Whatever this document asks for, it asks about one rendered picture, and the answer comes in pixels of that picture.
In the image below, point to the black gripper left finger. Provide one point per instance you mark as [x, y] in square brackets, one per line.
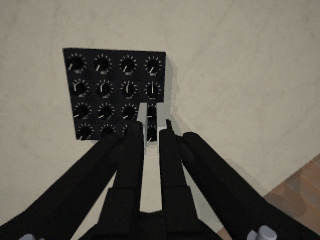
[60, 210]

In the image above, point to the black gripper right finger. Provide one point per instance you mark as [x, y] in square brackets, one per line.
[243, 212]

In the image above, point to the black knob box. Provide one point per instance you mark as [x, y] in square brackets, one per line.
[111, 98]

